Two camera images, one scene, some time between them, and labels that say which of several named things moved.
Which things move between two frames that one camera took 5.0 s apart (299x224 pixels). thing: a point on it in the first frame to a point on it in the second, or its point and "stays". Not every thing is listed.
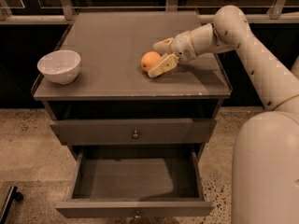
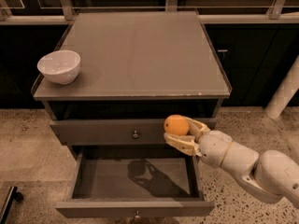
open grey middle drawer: [117, 183] stays
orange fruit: [149, 59] to [177, 124]
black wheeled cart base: [12, 195] stays
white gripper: [183, 46] to [214, 148]
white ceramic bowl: [60, 66] stays
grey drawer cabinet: [142, 136] stays
